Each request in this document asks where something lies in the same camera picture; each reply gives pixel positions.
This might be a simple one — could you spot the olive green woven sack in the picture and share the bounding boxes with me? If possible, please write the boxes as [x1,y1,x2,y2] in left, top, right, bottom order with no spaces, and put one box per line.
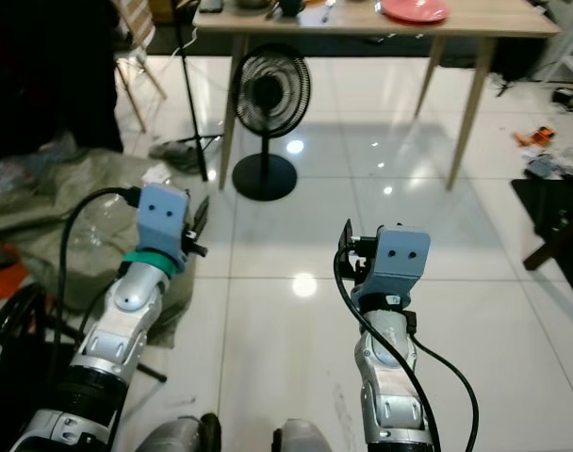
[0,151,212,351]

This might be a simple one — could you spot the black tripod stand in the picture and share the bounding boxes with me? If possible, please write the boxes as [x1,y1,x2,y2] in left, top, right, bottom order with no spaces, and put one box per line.
[150,0,226,182]

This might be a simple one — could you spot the dark brown furniture leg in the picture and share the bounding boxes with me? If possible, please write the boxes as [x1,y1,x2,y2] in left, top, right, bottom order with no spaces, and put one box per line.
[524,221,573,272]

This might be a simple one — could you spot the grey left robot leg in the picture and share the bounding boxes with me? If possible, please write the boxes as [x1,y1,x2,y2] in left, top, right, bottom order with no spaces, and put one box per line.
[131,414,221,452]

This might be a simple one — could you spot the grey robot leg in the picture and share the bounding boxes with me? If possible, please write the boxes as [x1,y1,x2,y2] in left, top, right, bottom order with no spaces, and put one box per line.
[131,414,221,452]
[272,419,335,452]

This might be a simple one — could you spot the black floor mat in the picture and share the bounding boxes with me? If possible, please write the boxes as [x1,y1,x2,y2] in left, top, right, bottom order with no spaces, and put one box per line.
[511,174,573,274]

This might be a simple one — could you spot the grey right robot leg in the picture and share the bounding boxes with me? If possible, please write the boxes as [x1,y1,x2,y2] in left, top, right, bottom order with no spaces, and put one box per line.
[272,419,335,452]

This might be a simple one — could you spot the clear plastic wrap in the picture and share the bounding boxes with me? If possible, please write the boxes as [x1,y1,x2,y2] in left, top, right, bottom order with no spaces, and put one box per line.
[0,139,63,194]

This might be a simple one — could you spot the chair with wooden legs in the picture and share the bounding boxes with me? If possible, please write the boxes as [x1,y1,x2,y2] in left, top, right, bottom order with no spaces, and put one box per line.
[112,0,170,133]

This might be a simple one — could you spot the orange floor litter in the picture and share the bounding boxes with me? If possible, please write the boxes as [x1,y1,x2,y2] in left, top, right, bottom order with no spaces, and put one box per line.
[516,125,563,153]

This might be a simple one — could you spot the light wooden table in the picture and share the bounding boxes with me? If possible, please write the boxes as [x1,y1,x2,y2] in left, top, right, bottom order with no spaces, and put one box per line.
[192,0,561,191]

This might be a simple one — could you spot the black cup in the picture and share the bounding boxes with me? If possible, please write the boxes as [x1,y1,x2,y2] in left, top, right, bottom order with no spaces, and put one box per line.
[277,0,308,17]

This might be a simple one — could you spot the black bag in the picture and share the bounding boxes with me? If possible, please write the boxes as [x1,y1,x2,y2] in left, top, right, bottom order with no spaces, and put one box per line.
[492,38,548,82]

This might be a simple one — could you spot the pink plate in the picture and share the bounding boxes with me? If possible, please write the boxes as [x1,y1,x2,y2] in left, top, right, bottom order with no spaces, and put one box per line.
[379,0,450,24]

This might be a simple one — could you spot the grey-blue right wrist camera mount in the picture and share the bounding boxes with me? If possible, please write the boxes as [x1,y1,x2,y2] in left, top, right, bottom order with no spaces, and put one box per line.
[362,226,431,302]

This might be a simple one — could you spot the grey-blue wrist camera mount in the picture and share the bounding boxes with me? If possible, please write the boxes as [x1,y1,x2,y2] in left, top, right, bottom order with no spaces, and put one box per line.
[139,184,191,270]
[362,226,431,302]

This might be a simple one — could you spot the grey-blue left wrist camera mount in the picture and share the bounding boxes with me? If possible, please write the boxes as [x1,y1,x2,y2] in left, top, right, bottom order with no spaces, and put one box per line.
[139,184,191,270]

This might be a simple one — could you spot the black pedestal fan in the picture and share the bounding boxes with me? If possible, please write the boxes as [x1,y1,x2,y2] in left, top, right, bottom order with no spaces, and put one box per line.
[232,44,311,202]

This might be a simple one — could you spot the black hose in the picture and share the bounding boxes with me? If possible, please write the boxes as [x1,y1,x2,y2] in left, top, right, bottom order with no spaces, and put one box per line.
[0,282,75,396]

